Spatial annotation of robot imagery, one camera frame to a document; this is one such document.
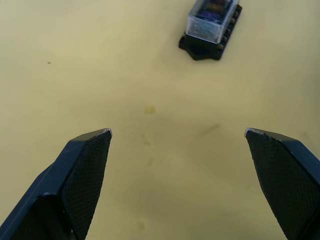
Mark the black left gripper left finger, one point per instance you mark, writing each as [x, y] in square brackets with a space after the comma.
[72, 185]

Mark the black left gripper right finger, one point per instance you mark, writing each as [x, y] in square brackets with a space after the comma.
[287, 180]

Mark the black fuse box base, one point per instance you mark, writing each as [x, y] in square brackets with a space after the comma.
[200, 48]

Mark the clear plastic fuse box cover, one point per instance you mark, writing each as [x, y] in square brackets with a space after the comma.
[208, 22]

